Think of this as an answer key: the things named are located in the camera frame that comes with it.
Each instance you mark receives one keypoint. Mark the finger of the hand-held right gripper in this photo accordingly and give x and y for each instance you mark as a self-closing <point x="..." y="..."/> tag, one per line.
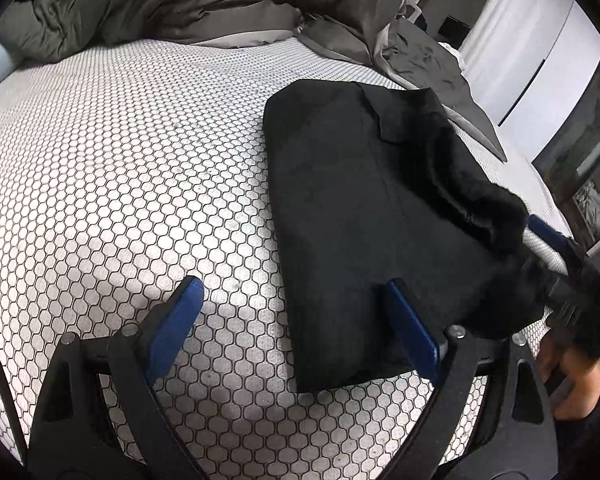
<point x="550" y="235"/>

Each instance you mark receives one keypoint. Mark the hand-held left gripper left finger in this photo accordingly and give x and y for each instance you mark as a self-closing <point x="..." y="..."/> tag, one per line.
<point x="172" y="335"/>

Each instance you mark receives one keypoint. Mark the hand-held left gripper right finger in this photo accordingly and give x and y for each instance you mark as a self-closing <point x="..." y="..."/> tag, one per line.
<point x="412" y="335"/>

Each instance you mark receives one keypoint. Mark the black pants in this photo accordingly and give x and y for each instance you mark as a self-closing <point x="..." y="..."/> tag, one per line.
<point x="355" y="200"/>

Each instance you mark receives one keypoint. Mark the person's right forearm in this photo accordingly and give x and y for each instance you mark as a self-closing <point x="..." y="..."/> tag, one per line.
<point x="595" y="445"/>

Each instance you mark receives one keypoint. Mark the person's right hand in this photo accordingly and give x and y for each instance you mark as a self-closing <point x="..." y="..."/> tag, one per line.
<point x="577" y="385"/>

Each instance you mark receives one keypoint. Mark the dark glass cabinet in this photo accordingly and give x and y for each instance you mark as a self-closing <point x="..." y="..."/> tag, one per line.
<point x="595" y="160"/>

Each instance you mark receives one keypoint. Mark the white wardrobe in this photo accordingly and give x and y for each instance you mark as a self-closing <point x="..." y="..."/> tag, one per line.
<point x="565" y="70"/>

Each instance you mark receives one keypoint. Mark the bed with honeycomb cover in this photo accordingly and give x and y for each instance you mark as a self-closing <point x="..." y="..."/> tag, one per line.
<point x="105" y="160"/>

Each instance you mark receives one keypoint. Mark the white chair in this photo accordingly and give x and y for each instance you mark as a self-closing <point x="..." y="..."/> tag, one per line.
<point x="411" y="2"/>

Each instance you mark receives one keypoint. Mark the grey duvet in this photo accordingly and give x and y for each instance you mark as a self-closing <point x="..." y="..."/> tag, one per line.
<point x="205" y="0"/>

